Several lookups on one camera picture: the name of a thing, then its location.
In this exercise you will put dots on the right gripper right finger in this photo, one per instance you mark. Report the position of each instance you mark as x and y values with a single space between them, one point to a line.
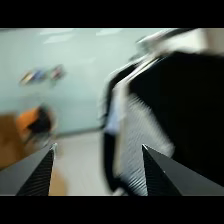
173 180

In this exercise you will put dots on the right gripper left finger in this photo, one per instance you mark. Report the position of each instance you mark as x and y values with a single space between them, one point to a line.
30 176

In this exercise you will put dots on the grey striped garment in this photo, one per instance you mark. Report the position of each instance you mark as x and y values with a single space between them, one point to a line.
140 140

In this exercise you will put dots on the black garment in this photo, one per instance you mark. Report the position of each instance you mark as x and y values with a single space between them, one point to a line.
186 110

